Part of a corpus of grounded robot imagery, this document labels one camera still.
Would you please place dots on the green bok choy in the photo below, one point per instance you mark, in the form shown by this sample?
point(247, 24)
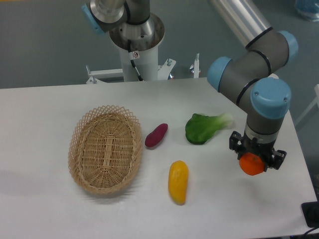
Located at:
point(201, 128)

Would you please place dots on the woven wicker basket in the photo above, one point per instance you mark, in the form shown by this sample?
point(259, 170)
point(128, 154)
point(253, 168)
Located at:
point(105, 150)

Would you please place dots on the orange fruit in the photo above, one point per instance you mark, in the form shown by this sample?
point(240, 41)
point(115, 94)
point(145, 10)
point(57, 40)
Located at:
point(251, 164)

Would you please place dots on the yellow mango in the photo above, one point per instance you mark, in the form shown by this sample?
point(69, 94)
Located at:
point(178, 182)

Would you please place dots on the white frame at right edge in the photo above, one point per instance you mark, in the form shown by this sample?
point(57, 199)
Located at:
point(309, 111)

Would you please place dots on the purple sweet potato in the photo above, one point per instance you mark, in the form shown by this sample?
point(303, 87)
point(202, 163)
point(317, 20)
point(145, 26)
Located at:
point(155, 137)

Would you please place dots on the black device at table edge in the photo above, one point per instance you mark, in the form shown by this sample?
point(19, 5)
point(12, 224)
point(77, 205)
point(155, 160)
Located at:
point(311, 213)

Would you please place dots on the blue object top right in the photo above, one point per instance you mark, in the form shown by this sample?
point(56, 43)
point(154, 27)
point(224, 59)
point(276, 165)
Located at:
point(308, 9)

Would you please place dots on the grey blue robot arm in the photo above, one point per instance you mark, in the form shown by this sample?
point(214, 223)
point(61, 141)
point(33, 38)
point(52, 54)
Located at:
point(247, 82)

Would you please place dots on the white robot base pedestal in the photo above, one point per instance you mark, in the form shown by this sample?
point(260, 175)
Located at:
point(138, 47)

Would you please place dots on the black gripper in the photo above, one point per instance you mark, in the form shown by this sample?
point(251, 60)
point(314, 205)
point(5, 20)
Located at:
point(243, 144)

